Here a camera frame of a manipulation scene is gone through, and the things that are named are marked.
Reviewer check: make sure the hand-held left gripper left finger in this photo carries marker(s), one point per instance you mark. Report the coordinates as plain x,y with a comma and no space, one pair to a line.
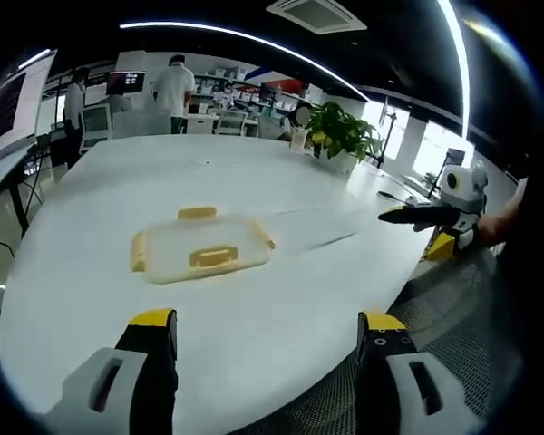
113,385

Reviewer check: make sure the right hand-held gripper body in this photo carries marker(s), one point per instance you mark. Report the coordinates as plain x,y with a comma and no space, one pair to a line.
462,190

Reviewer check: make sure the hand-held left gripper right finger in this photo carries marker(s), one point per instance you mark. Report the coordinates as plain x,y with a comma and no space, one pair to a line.
408,385

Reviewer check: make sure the clear box with yellow plastic buckles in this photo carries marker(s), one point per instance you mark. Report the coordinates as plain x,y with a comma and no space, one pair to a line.
199,247

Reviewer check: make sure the black mesh chair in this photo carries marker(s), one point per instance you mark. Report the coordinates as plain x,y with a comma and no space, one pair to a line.
435,308

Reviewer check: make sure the black tripod stand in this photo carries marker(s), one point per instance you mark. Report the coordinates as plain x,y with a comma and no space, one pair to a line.
388,131

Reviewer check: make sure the person's dark clothing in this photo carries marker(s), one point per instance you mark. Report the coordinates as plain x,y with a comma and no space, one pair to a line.
535,281

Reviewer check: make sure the green potted plant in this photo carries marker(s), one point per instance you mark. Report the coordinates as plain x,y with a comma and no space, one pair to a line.
340,131

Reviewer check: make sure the curved ceiling light strip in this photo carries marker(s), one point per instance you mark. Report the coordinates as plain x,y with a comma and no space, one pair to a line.
458,68
254,38

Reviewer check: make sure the small clear container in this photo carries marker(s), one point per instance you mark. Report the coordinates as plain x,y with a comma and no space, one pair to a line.
298,138

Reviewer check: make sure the background storage shelves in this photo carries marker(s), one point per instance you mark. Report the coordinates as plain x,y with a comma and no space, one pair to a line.
254,97

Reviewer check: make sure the white office chair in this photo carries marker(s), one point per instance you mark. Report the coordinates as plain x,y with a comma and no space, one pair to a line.
232,122

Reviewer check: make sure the ceiling air vent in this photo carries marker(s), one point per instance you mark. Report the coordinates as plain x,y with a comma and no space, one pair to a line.
317,13

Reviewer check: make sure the side desk with black legs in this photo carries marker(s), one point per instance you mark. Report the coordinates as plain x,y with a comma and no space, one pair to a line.
6,176

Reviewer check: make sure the white computer monitor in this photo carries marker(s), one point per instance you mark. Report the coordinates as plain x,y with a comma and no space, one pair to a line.
95,124

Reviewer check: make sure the large display screen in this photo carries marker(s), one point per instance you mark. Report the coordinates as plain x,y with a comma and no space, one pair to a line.
13,104

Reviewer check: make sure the dark computer monitor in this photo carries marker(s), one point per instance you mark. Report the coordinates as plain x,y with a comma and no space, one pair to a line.
127,82

